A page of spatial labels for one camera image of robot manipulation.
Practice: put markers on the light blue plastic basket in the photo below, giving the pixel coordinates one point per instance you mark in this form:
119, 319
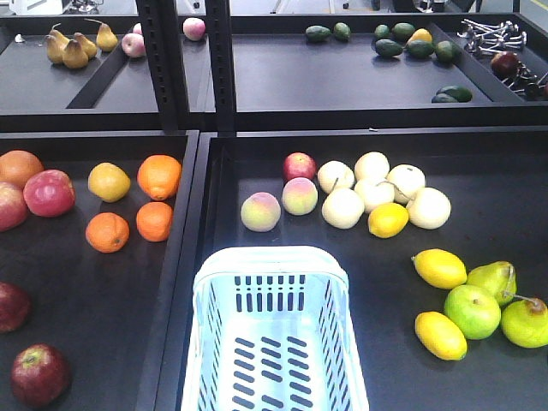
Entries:
272, 330

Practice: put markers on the pink green peach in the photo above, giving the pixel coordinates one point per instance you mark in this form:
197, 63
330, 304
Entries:
300, 196
260, 212

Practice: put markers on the yellow lemon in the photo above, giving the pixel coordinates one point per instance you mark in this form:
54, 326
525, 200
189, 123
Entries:
387, 220
440, 336
440, 268

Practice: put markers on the orange with pointed end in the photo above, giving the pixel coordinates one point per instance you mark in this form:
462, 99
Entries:
159, 175

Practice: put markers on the small orange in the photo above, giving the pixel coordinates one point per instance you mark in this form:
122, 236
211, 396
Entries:
107, 232
154, 220

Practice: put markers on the black wooden produce display stand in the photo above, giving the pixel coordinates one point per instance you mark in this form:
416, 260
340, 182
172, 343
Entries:
246, 110

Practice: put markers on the yellow round fruit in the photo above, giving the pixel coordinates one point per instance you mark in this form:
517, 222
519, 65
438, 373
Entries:
109, 182

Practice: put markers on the green apple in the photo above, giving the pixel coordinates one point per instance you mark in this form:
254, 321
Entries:
474, 311

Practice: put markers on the pink red apple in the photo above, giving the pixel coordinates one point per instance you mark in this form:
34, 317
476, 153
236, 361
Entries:
14, 209

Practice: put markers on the large orange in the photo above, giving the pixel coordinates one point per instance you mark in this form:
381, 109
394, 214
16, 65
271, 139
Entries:
18, 166

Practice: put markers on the dark red apple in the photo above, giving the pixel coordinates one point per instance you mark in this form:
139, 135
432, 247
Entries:
39, 375
16, 306

